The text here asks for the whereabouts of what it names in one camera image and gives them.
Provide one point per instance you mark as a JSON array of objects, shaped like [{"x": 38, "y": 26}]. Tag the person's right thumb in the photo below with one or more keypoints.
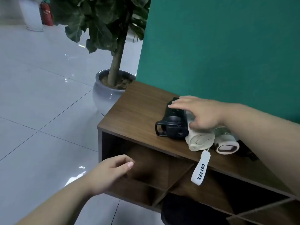
[{"x": 196, "y": 125}]

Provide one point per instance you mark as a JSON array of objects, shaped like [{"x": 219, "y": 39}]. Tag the grey ceramic plant pot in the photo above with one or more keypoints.
[{"x": 103, "y": 96}]

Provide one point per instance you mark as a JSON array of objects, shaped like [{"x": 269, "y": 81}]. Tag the person's left hand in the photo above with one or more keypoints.
[{"x": 105, "y": 175}]

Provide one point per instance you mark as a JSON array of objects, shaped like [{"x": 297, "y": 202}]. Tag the person's left thumb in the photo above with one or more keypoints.
[{"x": 125, "y": 168}]

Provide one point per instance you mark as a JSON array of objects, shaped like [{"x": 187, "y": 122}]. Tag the person's left forearm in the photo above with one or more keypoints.
[{"x": 58, "y": 206}]

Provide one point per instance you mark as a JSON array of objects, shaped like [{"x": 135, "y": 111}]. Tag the white bottle with pink lid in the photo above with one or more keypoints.
[{"x": 226, "y": 145}]

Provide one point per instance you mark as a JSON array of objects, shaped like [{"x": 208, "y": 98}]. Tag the red fire extinguisher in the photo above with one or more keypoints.
[{"x": 46, "y": 14}]

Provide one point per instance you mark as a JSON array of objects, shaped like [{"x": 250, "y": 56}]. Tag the person's right hand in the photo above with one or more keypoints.
[{"x": 206, "y": 112}]

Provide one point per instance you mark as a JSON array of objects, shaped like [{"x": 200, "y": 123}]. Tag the person's right middle finger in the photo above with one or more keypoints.
[{"x": 181, "y": 100}]

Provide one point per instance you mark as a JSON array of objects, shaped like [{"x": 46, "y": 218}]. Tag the large-leaved green potted tree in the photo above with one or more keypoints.
[{"x": 103, "y": 23}]

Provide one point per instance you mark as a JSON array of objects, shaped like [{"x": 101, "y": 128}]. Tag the brown wooden shelf cabinet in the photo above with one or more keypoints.
[{"x": 138, "y": 114}]

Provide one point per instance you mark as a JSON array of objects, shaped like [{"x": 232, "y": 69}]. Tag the person's right forearm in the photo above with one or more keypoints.
[{"x": 264, "y": 135}]

